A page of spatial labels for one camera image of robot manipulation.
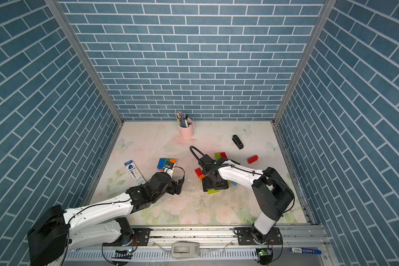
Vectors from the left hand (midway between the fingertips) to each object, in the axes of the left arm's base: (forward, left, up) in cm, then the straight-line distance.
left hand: (180, 179), depth 82 cm
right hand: (-2, -16, -7) cm, 18 cm away
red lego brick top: (+20, -23, -7) cm, 32 cm away
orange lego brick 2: (+5, -11, -7) cm, 14 cm away
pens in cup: (+38, +2, +3) cm, 38 cm away
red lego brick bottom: (+17, -42, -7) cm, 45 cm away
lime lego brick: (-3, -16, -8) cm, 18 cm away
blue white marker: (-29, -56, -6) cm, 64 cm away
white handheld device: (-29, -4, -7) cm, 30 cm away
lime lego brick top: (+19, -20, -7) cm, 28 cm away
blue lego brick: (+11, +13, -5) cm, 18 cm away
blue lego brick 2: (+1, -29, -7) cm, 30 cm away
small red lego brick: (+8, -9, -7) cm, 14 cm away
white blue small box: (+13, +31, -9) cm, 35 cm away
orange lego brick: (+15, +7, -7) cm, 18 cm away
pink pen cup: (+35, 0, -4) cm, 35 cm away
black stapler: (+30, -34, -7) cm, 46 cm away
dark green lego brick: (+14, +11, -6) cm, 19 cm away
